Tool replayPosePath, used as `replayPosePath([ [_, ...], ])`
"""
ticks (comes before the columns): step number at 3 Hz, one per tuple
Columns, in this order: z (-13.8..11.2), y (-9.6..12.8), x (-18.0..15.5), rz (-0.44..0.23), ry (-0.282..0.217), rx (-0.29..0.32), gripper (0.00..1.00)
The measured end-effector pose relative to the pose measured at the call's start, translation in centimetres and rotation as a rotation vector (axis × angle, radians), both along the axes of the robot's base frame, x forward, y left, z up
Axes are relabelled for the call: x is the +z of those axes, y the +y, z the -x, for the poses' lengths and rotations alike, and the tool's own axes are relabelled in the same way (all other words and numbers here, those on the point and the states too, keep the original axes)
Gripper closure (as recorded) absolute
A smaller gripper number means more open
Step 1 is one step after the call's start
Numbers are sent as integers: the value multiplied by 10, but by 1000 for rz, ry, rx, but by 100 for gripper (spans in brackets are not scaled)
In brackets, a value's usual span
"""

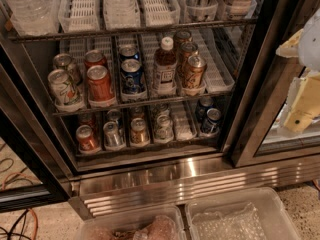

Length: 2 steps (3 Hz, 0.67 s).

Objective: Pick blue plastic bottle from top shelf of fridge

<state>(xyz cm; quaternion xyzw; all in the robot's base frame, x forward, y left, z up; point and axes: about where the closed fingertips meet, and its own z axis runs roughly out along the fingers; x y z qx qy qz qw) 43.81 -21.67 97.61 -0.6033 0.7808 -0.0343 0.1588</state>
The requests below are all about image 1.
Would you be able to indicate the blue bottom front can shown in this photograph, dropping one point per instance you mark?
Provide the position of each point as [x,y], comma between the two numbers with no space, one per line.
[211,121]

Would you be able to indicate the orange rear soda can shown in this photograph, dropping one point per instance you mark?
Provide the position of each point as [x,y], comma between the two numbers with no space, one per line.
[93,58]

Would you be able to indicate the orange soda can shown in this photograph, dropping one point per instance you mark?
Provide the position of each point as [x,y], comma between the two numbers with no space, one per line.
[100,83]
[93,58]

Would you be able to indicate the blue bottom rear can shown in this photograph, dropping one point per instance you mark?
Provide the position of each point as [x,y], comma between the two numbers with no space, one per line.
[203,105]

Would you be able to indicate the gold middle coffee can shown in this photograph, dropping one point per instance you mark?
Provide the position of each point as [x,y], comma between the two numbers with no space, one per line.
[185,50]

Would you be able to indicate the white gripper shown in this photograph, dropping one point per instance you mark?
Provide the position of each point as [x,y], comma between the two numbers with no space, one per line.
[310,44]

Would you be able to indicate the gold rear coffee can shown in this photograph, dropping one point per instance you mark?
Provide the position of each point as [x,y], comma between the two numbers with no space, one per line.
[180,37]

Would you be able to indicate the stainless steel display fridge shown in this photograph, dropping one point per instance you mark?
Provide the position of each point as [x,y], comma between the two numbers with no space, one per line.
[245,151]

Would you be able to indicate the right clear plastic bin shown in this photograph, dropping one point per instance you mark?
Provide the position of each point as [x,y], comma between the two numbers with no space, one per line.
[253,214]

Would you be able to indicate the clear plastic bin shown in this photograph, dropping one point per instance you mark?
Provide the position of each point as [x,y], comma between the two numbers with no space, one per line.
[253,214]
[152,223]

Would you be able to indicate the blue front soda can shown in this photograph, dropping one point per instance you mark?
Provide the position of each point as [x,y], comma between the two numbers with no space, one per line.
[132,76]

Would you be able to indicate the silver rear soda can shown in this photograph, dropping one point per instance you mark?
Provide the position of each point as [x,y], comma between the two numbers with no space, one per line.
[67,62]

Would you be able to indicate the brown tea bottle white cap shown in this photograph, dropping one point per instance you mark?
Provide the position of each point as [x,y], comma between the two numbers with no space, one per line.
[165,63]

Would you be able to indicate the gold front coffee can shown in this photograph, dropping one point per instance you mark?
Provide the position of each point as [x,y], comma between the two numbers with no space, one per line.
[193,72]

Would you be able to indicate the blue rear soda can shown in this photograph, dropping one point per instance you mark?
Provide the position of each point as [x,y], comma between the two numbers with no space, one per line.
[128,52]

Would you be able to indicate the white empty shelf tray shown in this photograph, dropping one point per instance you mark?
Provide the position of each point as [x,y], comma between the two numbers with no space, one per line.
[216,77]

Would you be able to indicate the orange front soda can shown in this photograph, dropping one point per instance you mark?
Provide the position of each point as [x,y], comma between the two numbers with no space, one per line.
[100,83]

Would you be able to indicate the orange bottom shelf can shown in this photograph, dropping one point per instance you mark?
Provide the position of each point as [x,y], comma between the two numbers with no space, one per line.
[86,138]

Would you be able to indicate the silver bottom shelf can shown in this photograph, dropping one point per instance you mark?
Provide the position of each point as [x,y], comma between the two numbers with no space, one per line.
[112,135]

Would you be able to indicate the blue soda can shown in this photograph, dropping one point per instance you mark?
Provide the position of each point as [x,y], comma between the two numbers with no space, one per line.
[128,52]
[132,76]

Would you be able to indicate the gold bottom shelf can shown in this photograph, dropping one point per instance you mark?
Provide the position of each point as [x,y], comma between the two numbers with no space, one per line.
[138,131]

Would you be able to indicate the gold coffee can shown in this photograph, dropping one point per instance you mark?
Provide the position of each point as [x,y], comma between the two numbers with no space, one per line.
[193,72]
[180,37]
[185,50]

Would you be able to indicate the white green soda can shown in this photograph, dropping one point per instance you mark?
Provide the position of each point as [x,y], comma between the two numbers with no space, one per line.
[63,88]

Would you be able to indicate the white top shelf tray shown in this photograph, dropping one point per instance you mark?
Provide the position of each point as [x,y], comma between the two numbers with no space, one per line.
[79,15]

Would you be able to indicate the white green bottom can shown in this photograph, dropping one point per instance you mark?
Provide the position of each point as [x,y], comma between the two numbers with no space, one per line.
[164,128]

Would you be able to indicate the left clear plastic bin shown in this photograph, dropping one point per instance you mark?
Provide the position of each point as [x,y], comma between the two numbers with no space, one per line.
[152,223]

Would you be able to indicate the clear water bottle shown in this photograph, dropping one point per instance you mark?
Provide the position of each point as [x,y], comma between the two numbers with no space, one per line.
[35,17]

